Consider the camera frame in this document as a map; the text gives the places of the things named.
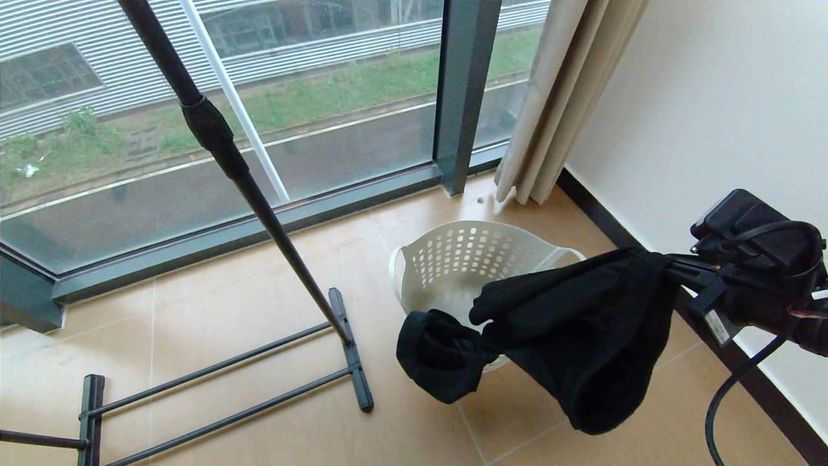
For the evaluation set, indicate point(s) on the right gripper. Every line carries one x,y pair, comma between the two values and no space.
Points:
763,307

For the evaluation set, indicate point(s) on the beige curtain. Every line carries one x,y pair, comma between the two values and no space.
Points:
556,97

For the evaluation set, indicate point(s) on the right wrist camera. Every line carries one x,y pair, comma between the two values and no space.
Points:
744,223

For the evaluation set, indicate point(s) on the window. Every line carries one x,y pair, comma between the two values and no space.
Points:
462,84

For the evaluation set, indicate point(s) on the white laundry basket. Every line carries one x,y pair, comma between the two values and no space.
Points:
472,255

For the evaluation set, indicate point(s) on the black clothes rack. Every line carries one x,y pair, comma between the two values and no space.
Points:
213,133

